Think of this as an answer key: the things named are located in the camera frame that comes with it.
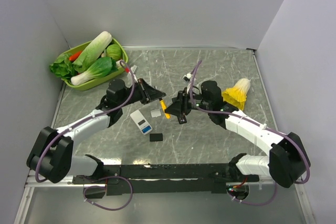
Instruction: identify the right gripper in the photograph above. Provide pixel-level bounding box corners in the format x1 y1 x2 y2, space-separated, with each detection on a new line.
164 87 212 117

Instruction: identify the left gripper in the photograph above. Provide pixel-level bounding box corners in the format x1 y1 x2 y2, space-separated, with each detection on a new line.
119 78 166 108

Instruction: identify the white battery cover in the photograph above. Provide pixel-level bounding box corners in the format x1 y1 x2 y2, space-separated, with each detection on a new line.
151 109 161 118

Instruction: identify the white red remote control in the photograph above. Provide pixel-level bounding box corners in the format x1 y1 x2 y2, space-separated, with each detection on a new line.
130 110 153 135

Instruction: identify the black battery cover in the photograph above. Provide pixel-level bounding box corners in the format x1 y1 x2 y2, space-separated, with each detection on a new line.
150 133 163 142

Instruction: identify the black remote control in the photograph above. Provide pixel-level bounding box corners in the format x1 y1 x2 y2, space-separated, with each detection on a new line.
177 113 187 124

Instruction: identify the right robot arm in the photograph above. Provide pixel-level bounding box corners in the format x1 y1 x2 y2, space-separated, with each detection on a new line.
164 81 310 188

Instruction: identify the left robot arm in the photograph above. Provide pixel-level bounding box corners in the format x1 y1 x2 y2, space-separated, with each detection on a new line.
26 78 166 183

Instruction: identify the bok choy toy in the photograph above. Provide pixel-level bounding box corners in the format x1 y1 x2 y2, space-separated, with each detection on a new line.
71 57 118 86

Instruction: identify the round green cabbage toy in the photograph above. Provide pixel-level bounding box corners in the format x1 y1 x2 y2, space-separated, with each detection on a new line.
106 44 122 61

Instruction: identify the yellow white cabbage toy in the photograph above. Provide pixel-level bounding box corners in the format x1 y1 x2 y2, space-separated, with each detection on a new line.
222 78 250 110

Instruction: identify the green plastic basket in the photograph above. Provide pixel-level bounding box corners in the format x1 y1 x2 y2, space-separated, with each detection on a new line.
56 37 129 92

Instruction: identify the napa cabbage toy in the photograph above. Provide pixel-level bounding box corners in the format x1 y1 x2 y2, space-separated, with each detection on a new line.
73 31 112 68

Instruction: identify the red chili pepper toy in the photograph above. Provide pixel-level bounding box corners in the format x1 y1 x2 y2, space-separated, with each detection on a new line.
69 51 82 62

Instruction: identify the green lettuce toy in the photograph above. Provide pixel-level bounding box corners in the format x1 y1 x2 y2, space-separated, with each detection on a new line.
49 53 77 80

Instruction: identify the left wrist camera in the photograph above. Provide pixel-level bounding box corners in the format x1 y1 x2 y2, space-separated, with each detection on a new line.
128 65 138 82

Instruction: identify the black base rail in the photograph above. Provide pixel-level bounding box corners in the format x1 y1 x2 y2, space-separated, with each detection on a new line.
72 162 259 196

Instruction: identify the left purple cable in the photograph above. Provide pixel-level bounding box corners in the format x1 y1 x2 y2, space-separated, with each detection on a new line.
34 60 137 211

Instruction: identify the purple cable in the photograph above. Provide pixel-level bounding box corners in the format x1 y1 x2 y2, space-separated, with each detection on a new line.
187 60 311 207
34 60 137 211

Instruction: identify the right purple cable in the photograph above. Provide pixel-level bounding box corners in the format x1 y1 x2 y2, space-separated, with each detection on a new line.
187 60 311 207

